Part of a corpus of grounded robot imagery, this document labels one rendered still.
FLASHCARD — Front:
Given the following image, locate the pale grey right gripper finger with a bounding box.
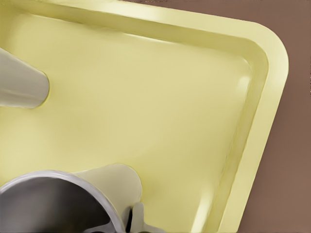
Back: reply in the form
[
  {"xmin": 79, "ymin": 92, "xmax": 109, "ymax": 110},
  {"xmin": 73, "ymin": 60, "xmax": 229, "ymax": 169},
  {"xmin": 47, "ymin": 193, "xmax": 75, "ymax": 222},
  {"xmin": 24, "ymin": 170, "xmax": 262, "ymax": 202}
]
[{"xmin": 128, "ymin": 202, "xmax": 161, "ymax": 233}]

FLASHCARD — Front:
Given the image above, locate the white IKEA cup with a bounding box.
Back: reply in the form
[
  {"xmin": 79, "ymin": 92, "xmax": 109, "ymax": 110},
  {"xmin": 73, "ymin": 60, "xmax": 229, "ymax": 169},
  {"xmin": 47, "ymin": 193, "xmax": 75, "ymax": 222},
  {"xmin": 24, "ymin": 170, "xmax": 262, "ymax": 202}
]
[
  {"xmin": 0, "ymin": 163, "xmax": 143, "ymax": 233},
  {"xmin": 0, "ymin": 47, "xmax": 51, "ymax": 109}
]

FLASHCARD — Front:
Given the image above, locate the pale yellow rectangular tray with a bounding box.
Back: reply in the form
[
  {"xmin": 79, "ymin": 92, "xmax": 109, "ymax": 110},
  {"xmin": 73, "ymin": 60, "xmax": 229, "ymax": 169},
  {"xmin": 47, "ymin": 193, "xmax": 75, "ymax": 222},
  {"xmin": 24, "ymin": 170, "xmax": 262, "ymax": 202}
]
[{"xmin": 0, "ymin": 0, "xmax": 290, "ymax": 233}]

